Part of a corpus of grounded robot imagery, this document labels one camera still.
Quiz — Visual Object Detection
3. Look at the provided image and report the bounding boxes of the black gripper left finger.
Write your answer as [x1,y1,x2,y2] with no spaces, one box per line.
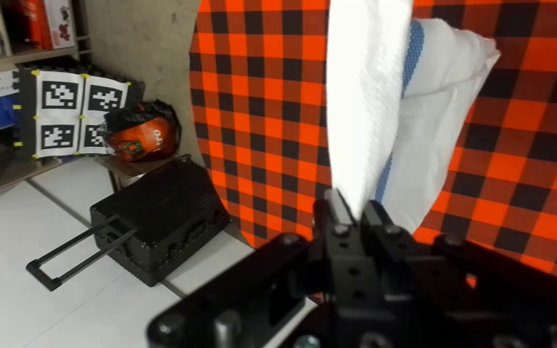
[312,188,366,301]

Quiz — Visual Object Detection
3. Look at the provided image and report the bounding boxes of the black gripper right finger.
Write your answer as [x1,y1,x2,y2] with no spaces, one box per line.
[358,198,424,301]

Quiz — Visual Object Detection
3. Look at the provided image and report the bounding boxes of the white towel with blue stripes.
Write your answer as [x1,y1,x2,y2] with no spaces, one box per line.
[324,0,504,239]

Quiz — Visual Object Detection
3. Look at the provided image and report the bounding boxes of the orange black plaid tablecloth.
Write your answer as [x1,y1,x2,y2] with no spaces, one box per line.
[186,0,557,295]

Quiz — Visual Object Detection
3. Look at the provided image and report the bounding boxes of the black wheeled suitcase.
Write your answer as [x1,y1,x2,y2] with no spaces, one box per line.
[24,154,235,295]

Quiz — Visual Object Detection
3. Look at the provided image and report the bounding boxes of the AprilTag marker board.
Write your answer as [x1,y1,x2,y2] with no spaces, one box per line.
[16,67,146,161]

